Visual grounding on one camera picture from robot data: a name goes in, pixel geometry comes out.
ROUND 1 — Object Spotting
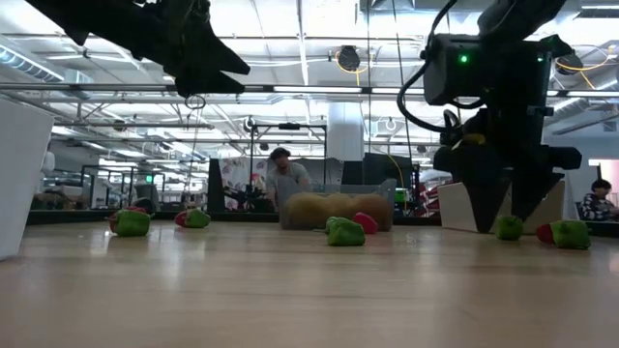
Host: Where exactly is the black metal stand frame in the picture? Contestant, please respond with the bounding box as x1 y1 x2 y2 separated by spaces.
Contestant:
250 123 329 214

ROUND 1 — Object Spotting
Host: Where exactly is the clear plastic bin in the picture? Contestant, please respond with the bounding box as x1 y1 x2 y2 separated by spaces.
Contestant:
278 177 398 232

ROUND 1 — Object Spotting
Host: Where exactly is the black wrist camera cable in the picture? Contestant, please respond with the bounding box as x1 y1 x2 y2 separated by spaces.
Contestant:
396 0 460 135

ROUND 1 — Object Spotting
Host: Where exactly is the black monitor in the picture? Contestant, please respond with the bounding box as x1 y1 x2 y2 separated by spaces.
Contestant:
362 152 417 194

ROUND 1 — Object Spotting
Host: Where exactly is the green bell pepper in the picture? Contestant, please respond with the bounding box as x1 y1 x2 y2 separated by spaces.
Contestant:
495 215 525 242
112 209 152 238
185 208 212 229
324 216 367 247
549 219 593 251

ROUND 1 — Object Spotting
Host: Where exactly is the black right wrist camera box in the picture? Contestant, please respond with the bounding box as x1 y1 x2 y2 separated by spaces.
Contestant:
423 32 487 106

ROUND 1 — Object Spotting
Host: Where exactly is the floral patterned cloth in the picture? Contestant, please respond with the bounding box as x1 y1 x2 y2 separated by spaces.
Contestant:
218 157 270 194

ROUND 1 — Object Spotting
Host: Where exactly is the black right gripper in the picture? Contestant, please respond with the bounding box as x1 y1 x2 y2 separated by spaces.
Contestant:
433 41 583 233

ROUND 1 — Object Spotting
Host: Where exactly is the yellow mango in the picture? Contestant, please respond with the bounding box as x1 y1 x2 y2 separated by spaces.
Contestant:
355 192 393 232
282 192 330 231
323 191 362 221

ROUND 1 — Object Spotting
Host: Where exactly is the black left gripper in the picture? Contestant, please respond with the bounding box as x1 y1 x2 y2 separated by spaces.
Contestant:
81 0 251 98

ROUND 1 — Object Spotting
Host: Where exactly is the white plastic basket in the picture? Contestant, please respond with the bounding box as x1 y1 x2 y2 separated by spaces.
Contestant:
0 99 55 261

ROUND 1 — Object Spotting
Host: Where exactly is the person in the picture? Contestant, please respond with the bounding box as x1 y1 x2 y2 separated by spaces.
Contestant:
578 178 619 222
264 147 314 209

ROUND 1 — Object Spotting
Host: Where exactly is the black ceiling cable reel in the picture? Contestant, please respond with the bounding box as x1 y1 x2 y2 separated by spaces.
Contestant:
554 50 585 77
336 44 362 73

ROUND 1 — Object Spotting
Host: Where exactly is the long ceiling light rail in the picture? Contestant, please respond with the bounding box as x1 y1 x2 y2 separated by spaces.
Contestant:
0 81 619 98

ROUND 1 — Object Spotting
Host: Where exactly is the black hanging cable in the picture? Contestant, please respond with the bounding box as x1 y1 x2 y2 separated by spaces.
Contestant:
390 0 415 163

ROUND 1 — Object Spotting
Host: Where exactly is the black metal shelf frame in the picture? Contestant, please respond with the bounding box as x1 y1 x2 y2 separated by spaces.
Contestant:
79 163 165 209

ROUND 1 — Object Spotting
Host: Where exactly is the white building column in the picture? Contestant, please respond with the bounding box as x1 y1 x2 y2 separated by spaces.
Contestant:
327 101 365 163

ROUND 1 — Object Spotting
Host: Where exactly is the light grey plastic basket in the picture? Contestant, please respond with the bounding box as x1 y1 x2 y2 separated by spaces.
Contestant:
437 181 566 235

